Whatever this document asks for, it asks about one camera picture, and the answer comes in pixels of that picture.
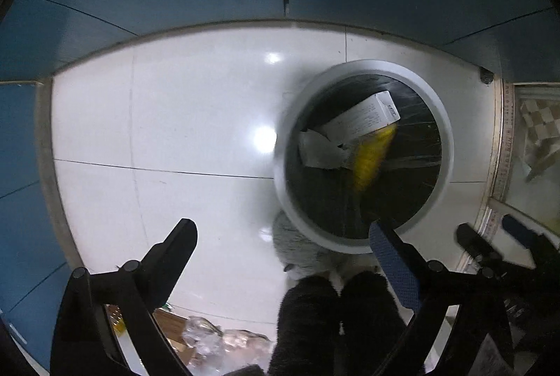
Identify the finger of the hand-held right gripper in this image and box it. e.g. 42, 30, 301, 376
456, 222, 498, 272
502, 214, 537, 251

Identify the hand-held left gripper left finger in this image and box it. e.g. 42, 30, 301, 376
50, 218, 197, 376

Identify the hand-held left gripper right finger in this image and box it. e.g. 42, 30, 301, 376
369, 219, 513, 376

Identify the white round trash bin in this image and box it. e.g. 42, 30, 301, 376
273, 59, 456, 255

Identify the yellow snack packet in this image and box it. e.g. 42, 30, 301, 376
351, 123, 400, 193

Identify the black fuzzy slipper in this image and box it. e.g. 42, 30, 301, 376
268, 275, 343, 376
339, 271, 426, 376

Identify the brown cardboard piece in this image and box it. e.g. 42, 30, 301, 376
152, 308, 198, 364

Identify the grey fluffy plush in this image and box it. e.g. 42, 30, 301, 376
270, 211, 382, 286

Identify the clear crumpled plastic wrap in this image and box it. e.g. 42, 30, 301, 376
181, 315, 275, 376

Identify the crumpled white paper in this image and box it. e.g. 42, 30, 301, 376
298, 129, 356, 170

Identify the white carton box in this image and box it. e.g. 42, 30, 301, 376
316, 91, 401, 146

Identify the glass door with metal frame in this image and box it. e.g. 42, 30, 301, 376
475, 77, 560, 241

